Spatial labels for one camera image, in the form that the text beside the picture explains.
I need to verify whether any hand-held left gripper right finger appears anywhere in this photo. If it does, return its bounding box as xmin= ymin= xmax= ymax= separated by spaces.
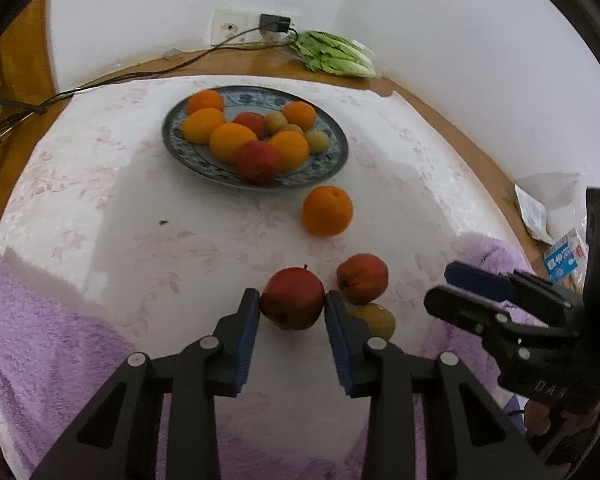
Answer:
xmin=325 ymin=290 xmax=566 ymax=480

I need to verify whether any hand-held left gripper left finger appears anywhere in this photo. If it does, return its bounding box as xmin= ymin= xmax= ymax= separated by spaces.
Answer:
xmin=30 ymin=288 xmax=261 ymax=480

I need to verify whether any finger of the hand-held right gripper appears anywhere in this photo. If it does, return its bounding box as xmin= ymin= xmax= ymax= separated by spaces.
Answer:
xmin=444 ymin=261 xmax=587 ymax=319
xmin=424 ymin=285 xmax=582 ymax=357

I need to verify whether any blue floral ceramic plate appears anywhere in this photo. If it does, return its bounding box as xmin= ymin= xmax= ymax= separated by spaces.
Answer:
xmin=161 ymin=85 xmax=349 ymax=191

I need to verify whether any person's right hand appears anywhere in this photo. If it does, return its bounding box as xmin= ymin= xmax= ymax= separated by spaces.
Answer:
xmin=524 ymin=397 xmax=561 ymax=436

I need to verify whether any yellow-green fruit on table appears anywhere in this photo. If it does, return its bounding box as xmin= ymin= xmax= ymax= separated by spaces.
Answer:
xmin=350 ymin=303 xmax=397 ymax=341

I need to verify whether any red peach on table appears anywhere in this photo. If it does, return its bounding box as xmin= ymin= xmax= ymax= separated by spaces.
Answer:
xmin=336 ymin=253 xmax=390 ymax=306

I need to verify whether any blue white carton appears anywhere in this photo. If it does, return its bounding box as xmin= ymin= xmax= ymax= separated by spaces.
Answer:
xmin=542 ymin=227 xmax=588 ymax=281

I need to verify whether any printed paper packet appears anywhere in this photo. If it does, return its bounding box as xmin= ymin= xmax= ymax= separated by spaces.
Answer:
xmin=514 ymin=185 xmax=556 ymax=245

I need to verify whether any white plastic bag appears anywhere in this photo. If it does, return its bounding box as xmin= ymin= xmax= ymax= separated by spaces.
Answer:
xmin=516 ymin=172 xmax=588 ymax=233

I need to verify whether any purple fluffy towel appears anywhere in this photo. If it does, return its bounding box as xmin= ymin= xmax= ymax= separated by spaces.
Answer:
xmin=0 ymin=237 xmax=546 ymax=480

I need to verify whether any bagged green lettuce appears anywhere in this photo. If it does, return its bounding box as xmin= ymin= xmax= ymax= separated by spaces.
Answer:
xmin=290 ymin=30 xmax=377 ymax=78

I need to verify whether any black power adapter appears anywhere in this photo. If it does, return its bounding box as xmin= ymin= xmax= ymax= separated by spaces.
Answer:
xmin=259 ymin=13 xmax=292 ymax=33

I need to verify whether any black power cable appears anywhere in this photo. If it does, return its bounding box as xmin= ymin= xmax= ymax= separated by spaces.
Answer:
xmin=37 ymin=27 xmax=299 ymax=113

